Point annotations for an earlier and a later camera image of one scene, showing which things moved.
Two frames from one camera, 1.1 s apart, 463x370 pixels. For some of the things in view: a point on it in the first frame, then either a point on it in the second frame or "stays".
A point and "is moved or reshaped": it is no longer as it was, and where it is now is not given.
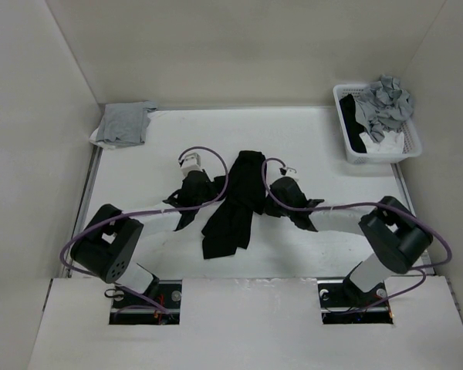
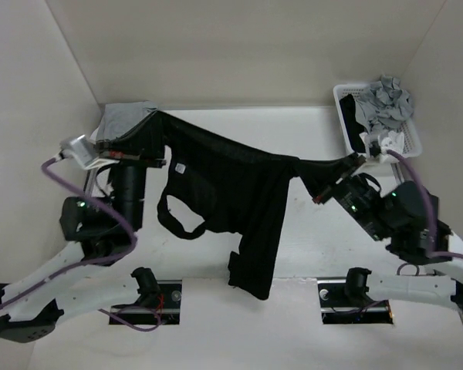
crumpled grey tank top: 383,106 stays
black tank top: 231,227 is moved or reshaped
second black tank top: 353,128 stays
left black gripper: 211,193 -> 143,161
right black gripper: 269,209 -> 339,182
